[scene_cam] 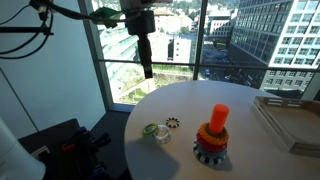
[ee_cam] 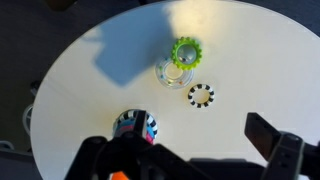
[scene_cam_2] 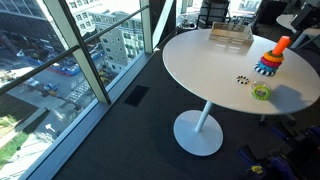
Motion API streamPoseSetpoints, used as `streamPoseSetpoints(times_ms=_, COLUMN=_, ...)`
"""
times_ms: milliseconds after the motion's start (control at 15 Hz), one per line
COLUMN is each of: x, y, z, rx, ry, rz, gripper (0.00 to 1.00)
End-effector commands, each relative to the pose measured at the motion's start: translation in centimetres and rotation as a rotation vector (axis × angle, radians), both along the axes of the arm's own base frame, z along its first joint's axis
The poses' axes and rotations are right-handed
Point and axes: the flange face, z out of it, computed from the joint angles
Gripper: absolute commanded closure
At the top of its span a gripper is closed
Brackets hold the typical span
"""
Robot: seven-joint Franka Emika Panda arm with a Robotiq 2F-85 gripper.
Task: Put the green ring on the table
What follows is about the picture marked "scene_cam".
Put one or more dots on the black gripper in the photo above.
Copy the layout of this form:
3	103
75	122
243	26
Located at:
141	22

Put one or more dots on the dark window railing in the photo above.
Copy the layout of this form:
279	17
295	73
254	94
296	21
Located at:
173	63

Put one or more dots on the thick window mullion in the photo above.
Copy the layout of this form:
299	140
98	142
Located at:
100	73

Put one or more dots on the thin window mullion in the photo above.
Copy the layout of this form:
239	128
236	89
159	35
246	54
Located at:
200	40

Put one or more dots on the black blue bar clamp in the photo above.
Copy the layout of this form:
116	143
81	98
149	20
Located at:
96	173
83	140

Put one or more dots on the black floor case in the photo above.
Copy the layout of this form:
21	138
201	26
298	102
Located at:
50	133

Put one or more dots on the orange stacking post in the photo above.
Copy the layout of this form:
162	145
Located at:
219	118

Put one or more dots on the black camera on stand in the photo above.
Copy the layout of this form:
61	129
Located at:
38	5

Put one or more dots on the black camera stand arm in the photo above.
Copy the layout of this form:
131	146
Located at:
23	30

